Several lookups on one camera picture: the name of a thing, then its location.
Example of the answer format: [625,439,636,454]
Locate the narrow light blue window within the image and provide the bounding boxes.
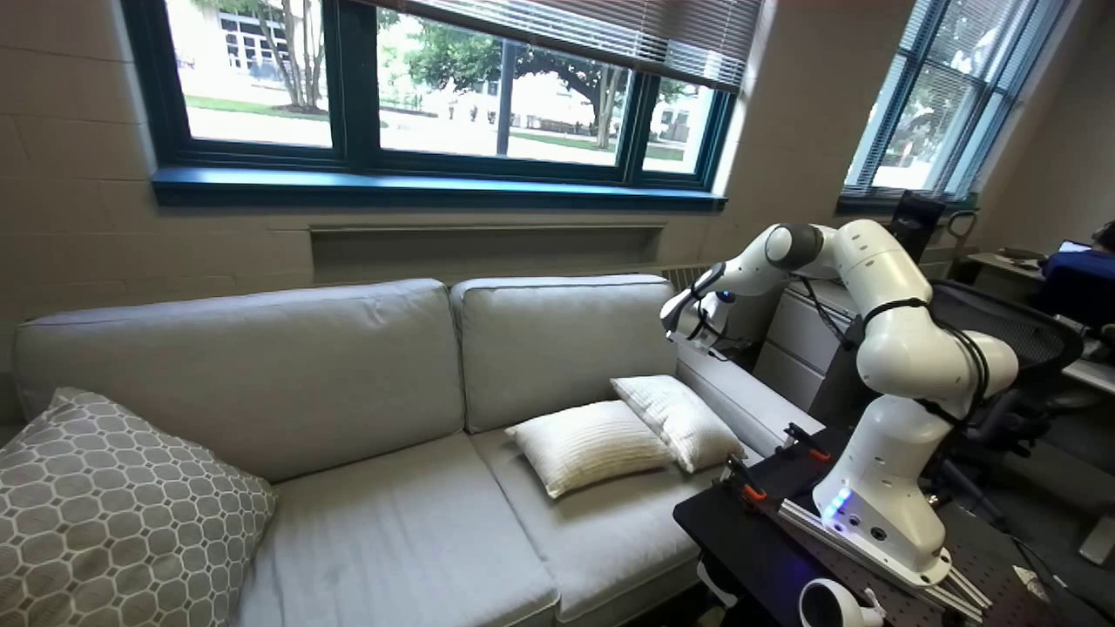
[835,0,1076,221]

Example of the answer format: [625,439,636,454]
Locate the black office chair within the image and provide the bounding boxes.
[926,277,1092,461]

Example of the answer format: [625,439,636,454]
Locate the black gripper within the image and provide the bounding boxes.
[683,292,731,349]

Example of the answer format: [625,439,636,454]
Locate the orange black clamp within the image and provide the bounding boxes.
[780,418,841,467]
[721,451,780,508]

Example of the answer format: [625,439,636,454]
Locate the grey lattice pattern pillow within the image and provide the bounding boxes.
[0,382,283,627]

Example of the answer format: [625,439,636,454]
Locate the silver robot mounting plate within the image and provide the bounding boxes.
[775,494,997,625]

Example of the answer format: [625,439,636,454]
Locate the grey drawer cabinet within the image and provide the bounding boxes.
[754,277,869,416]

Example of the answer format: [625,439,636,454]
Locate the white VR controller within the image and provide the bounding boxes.
[794,575,893,627]

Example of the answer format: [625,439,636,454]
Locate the dark blue desk object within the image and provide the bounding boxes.
[1040,237,1115,330]

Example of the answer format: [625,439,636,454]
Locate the grey fabric sofa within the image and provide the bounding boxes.
[12,271,830,627]

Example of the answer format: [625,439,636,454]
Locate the black robot table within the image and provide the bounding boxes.
[671,421,1115,627]

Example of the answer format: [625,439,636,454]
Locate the wide blue frame window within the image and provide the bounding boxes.
[120,0,746,215]

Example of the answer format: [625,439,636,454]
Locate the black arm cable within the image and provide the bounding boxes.
[797,277,993,435]

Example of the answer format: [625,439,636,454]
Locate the cream striped pillow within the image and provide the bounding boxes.
[502,399,676,504]
[610,374,754,478]

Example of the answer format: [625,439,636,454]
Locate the grey window blinds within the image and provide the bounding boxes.
[368,0,769,91]

